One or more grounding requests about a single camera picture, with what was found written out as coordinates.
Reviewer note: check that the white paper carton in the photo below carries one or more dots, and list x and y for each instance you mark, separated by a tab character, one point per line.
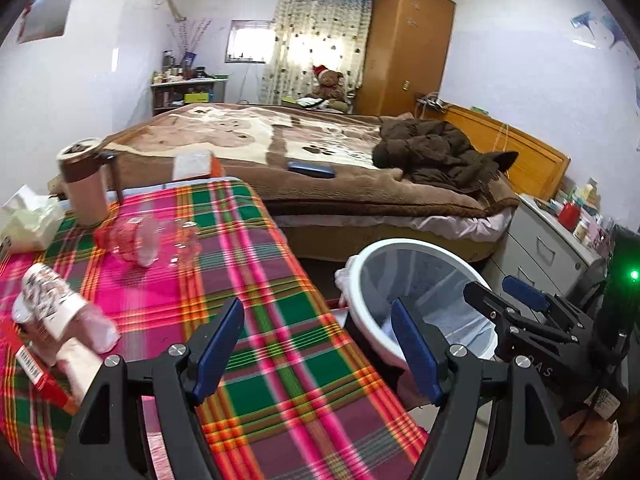
68	372

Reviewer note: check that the dried branches in vase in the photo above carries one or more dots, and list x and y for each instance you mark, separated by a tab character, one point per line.
187	35

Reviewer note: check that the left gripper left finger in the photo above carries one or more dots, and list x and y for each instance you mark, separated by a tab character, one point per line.
107	439

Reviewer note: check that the white orange tissue box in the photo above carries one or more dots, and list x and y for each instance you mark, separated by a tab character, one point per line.
196	165

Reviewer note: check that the patterned paper cup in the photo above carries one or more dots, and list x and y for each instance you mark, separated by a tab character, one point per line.
51	313

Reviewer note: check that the pink brown travel mug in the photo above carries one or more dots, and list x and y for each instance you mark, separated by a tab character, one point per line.
82	167

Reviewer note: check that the grey bedside cabinet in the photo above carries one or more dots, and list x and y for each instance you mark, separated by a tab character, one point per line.
539	251

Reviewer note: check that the patterned window curtain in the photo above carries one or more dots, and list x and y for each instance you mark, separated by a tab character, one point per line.
313	33

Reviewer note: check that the orange wooden wardrobe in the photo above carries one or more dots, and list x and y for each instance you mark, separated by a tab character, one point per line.
406	54

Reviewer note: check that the plaid pink green tablecloth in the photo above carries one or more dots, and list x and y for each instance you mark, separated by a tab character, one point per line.
298	399

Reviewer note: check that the clear plastic bottle red cap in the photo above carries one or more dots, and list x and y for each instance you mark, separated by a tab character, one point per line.
145	240

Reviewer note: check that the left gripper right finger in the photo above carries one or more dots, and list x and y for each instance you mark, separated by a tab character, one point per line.
524	440

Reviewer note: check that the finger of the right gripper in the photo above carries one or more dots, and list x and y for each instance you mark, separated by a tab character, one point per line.
491	306
525	293

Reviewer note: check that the teddy bear santa hat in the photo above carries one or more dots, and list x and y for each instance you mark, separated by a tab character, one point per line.
329	88

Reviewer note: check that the dark brown jacket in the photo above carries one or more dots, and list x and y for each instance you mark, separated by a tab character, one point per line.
433	152

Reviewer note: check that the white trash bin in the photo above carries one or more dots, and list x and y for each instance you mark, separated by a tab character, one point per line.
426	275

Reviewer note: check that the orange wooden headboard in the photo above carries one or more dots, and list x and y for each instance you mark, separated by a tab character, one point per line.
539	169

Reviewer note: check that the white tissue pack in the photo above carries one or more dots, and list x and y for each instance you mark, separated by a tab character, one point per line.
29	221

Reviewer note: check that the red jar on cabinet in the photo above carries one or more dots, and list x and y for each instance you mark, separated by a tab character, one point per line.
569	216

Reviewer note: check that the dark blue phone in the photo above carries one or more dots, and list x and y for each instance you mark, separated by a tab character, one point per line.
311	170

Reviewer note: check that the red snack box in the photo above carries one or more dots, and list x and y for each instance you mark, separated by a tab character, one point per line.
30	364

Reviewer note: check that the white shelf with items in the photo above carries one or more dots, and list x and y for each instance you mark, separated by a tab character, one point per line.
180	85

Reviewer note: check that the brown bear blanket bed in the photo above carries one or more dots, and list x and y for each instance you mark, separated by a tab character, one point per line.
325	219

